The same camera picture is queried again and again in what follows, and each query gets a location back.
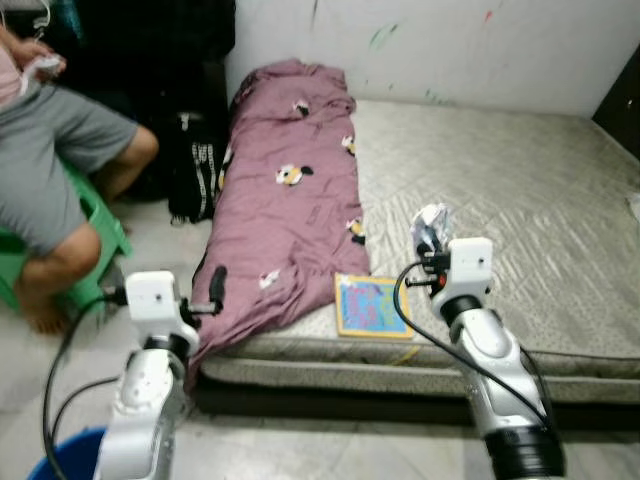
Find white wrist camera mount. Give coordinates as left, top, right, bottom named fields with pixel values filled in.
left=433, top=237, right=495, bottom=307
left=125, top=271, right=184, bottom=337

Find seated person in grey shorts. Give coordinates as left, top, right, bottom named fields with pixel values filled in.
left=0, top=25, right=160, bottom=337

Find purple blanket with flower print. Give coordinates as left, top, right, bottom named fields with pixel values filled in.
left=185, top=58, right=374, bottom=393

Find white paper ball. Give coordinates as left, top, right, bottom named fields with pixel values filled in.
left=411, top=204, right=452, bottom=257

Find black storage furniture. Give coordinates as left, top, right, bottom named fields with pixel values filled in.
left=45, top=0, right=237, bottom=201

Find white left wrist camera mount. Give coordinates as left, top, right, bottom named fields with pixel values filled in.
left=125, top=271, right=184, bottom=337

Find black bag with white pattern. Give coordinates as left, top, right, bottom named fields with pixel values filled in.
left=165, top=110, right=234, bottom=224

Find black tufted headboard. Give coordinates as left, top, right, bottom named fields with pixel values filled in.
left=592, top=52, right=640, bottom=158

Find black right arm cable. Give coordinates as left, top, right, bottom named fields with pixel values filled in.
left=393, top=258, right=553, bottom=423

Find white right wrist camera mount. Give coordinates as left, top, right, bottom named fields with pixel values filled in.
left=433, top=237, right=495, bottom=307

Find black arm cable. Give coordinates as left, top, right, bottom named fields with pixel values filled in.
left=393, top=258, right=553, bottom=423
left=42, top=289, right=130, bottom=480

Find green plastic stool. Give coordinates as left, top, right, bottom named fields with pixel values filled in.
left=0, top=165, right=134, bottom=317

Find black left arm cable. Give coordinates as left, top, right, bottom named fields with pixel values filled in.
left=42, top=289, right=130, bottom=480

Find speckled grey lower mattress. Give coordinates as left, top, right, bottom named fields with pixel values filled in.
left=193, top=345, right=640, bottom=407

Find colourful yellow-framed puzzle board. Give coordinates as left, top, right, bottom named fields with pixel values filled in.
left=334, top=273, right=416, bottom=340

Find blue plastic bucket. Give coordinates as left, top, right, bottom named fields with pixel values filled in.
left=27, top=427, right=112, bottom=480

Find white quilted mattress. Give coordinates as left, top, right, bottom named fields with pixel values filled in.
left=200, top=98, right=640, bottom=367

